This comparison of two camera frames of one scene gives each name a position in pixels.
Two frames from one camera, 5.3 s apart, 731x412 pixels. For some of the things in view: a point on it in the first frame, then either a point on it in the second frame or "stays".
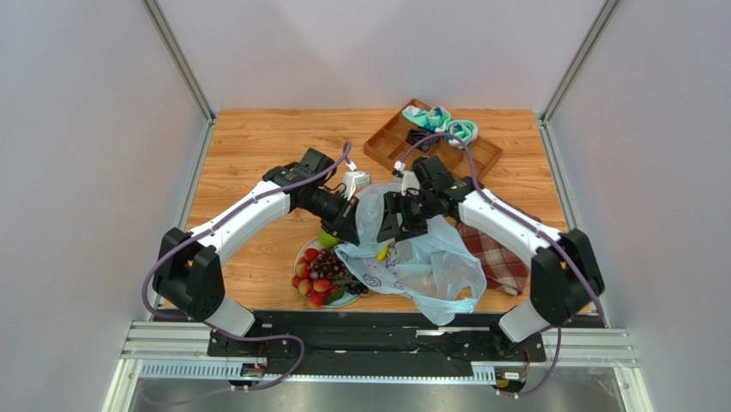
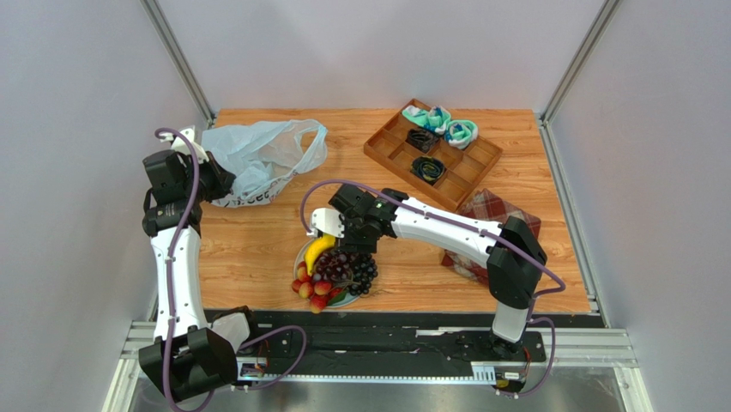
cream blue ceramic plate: (314, 243) stays
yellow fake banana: (383, 254) to (316, 246)
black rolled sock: (414, 135) stays
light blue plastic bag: (433, 268) to (264, 155)
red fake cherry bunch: (315, 290) stays
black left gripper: (343, 226) to (222, 180)
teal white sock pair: (435, 119) stays
